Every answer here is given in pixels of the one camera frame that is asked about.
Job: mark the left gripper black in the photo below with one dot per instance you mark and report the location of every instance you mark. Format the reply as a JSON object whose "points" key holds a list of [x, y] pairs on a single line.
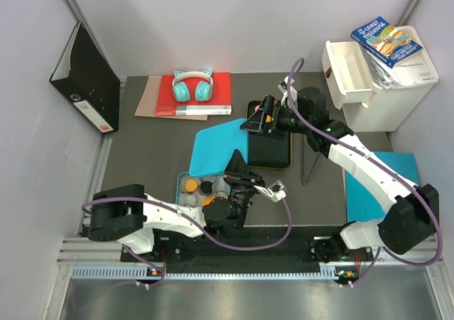
{"points": [[237, 164]]}

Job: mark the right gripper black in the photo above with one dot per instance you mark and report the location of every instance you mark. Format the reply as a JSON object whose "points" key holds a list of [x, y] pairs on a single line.
{"points": [[272, 108]]}

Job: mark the teal tin lid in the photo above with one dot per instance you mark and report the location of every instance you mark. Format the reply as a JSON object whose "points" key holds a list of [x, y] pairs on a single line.
{"points": [[214, 147]]}

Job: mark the black round cookie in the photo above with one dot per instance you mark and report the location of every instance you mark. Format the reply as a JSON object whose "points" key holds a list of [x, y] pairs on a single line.
{"points": [[206, 187]]}

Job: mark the orange fish cookie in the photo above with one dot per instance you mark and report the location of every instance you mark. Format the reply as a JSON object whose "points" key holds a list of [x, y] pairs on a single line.
{"points": [[207, 201]]}

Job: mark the orange round cookie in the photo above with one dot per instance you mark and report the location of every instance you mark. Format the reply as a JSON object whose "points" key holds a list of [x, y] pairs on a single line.
{"points": [[191, 185]]}

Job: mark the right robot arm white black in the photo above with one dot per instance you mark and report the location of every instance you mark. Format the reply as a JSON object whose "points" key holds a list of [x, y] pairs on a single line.
{"points": [[410, 211]]}

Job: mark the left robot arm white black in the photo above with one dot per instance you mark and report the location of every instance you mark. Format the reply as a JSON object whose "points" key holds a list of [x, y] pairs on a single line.
{"points": [[215, 204]]}

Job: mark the black cookie tray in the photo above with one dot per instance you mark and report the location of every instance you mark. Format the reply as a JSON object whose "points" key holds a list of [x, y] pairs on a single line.
{"points": [[270, 150]]}

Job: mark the red book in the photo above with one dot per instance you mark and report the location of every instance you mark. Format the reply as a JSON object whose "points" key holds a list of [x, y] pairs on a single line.
{"points": [[219, 104]]}

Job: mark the teal cookie tin box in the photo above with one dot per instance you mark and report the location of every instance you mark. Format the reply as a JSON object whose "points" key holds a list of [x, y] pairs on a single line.
{"points": [[195, 199]]}

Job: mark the teal cat ear headphones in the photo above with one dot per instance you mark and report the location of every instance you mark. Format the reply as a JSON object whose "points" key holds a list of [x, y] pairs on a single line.
{"points": [[192, 84]]}

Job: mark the white drawer unit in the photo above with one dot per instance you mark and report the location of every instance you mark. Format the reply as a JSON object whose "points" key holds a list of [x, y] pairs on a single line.
{"points": [[366, 106]]}

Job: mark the brown cardboard folder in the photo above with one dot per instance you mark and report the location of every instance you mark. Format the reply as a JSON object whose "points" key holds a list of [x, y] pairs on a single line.
{"points": [[148, 102]]}

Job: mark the blue folder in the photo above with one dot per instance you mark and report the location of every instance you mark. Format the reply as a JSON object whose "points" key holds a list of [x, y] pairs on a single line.
{"points": [[360, 204]]}

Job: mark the blue paperback book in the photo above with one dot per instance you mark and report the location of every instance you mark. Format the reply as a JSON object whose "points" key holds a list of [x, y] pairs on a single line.
{"points": [[389, 44]]}

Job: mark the white booklet stack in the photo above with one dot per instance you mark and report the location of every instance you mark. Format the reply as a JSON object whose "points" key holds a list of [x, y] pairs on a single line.
{"points": [[409, 73]]}

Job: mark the black ring binder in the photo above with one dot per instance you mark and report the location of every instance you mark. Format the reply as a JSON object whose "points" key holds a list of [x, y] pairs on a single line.
{"points": [[86, 80]]}

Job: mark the grey cable duct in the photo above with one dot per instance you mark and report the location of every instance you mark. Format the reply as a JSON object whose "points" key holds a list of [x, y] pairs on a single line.
{"points": [[129, 272]]}

